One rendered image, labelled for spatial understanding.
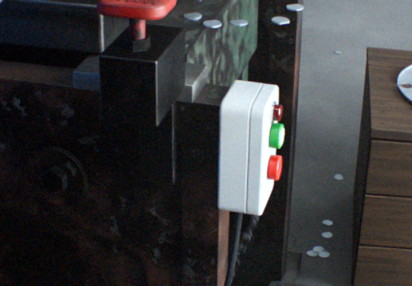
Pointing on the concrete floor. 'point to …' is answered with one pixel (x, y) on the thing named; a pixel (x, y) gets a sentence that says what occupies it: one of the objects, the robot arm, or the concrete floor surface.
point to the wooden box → (387, 177)
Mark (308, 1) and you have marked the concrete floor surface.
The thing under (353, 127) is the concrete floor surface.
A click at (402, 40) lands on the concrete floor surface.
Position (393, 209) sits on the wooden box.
